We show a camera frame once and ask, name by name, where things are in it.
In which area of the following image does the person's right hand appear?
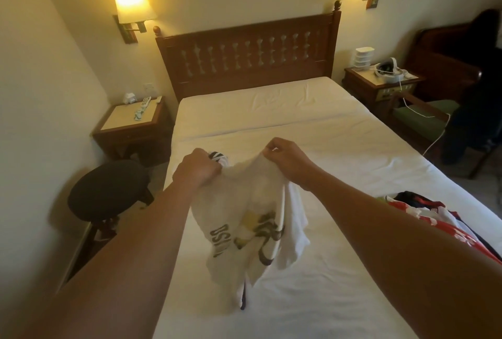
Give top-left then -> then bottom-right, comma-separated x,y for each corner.
263,137 -> 318,188

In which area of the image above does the wooden headboard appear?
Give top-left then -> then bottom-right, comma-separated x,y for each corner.
153,1 -> 344,102

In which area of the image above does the white charger cable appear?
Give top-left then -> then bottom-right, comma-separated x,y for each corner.
395,76 -> 453,157

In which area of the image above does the white cups stack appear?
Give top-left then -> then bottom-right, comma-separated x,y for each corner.
352,46 -> 377,71

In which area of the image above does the red blue white jersey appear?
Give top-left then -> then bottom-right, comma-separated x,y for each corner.
383,195 -> 502,264

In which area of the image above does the person's left hand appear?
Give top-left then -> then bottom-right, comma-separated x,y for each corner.
173,147 -> 223,191

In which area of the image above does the green wooden armchair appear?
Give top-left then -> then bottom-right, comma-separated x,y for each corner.
391,9 -> 502,157

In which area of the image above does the person's right forearm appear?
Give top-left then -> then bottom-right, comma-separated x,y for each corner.
302,166 -> 502,339

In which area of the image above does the black garment on chair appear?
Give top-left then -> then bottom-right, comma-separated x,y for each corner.
441,9 -> 502,168

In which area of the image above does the wooden nightstand with remote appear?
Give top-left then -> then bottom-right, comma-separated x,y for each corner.
93,98 -> 170,162

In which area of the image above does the black round stool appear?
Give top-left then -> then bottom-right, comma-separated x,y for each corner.
66,160 -> 155,259

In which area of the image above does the white remote control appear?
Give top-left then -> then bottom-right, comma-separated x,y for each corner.
132,96 -> 153,122

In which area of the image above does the white football jersey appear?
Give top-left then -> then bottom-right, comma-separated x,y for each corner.
190,150 -> 312,311

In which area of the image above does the person's left forearm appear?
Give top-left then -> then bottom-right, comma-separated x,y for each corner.
16,180 -> 197,339

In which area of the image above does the white bed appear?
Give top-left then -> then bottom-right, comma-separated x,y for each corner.
153,76 -> 502,339

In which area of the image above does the wooden nightstand with phone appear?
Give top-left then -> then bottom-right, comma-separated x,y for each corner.
343,65 -> 425,121

